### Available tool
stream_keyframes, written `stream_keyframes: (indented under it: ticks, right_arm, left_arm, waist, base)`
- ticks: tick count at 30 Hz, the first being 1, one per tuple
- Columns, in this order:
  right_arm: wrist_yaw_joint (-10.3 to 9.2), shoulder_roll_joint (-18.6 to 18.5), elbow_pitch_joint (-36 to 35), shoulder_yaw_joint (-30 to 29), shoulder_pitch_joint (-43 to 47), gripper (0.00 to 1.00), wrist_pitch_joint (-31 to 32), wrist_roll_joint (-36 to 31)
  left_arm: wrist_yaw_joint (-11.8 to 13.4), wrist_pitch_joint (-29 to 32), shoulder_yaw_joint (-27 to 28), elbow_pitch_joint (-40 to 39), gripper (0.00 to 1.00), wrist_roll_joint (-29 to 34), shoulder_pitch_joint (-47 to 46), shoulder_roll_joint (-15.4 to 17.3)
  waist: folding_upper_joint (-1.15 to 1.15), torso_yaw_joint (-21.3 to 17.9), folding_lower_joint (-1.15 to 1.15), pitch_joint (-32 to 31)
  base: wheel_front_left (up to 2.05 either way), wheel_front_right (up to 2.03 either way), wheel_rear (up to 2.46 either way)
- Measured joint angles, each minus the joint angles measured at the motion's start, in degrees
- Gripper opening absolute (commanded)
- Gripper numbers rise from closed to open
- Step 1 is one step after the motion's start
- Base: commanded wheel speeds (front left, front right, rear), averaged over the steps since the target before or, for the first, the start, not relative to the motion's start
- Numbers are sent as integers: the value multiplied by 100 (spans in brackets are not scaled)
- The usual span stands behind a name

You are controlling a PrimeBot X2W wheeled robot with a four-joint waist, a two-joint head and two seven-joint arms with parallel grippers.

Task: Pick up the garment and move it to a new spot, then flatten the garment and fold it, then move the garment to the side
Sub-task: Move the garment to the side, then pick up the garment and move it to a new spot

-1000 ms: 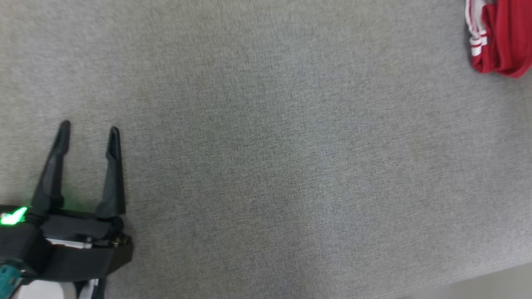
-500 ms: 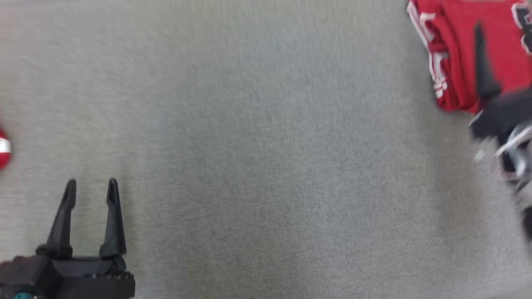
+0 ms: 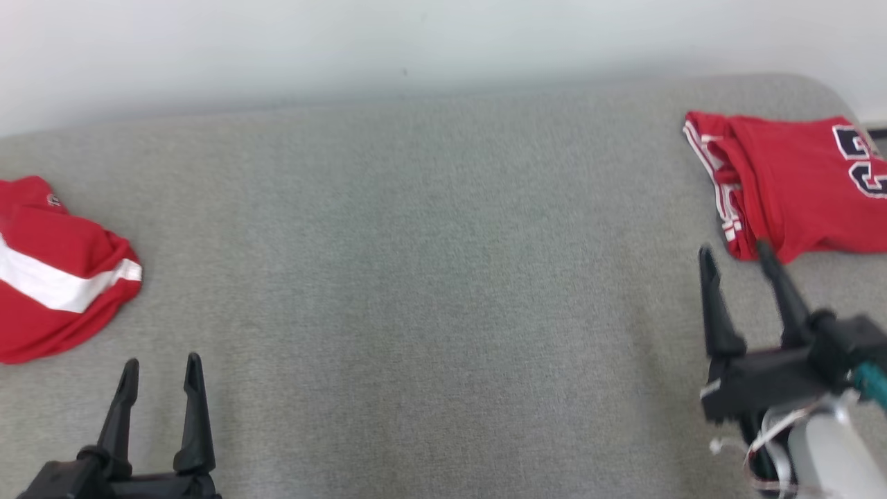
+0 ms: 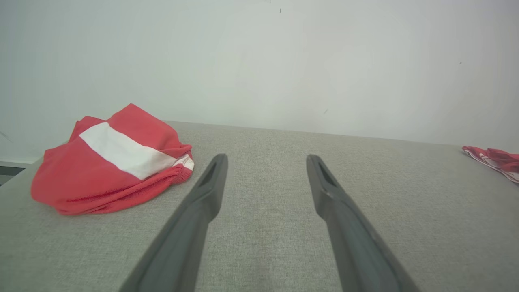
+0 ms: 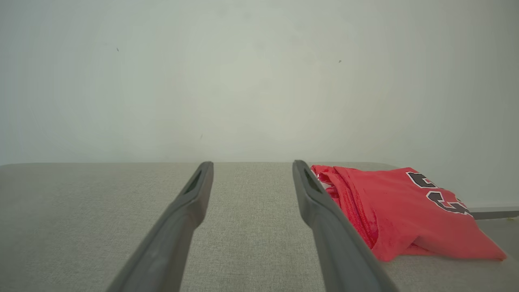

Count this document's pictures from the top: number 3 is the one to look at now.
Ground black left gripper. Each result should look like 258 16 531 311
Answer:
77 351 223 499

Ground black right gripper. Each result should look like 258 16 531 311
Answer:
697 239 854 424

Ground red white jersey shirt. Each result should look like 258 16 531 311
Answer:
683 111 887 263

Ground red shorts white stripe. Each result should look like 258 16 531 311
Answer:
0 175 143 365

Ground teal cable connector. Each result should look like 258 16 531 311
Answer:
849 360 887 408

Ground thin white red wires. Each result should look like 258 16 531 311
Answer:
710 404 836 499

